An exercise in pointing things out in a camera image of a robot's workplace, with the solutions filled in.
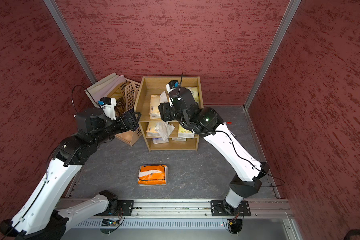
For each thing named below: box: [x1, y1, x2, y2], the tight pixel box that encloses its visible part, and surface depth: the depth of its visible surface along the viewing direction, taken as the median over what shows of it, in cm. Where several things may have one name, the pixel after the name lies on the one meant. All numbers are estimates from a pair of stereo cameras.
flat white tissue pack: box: [152, 138, 169, 145], surface depth 96 cm
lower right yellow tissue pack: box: [178, 123, 195, 139], surface depth 81 cm
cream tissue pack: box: [149, 91, 169, 120], surface depth 74 cm
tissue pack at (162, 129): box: [146, 121, 175, 142], surface depth 81 cm
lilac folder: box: [89, 75, 127, 103], surface depth 92 cm
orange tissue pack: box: [138, 164, 168, 186], surface depth 79 cm
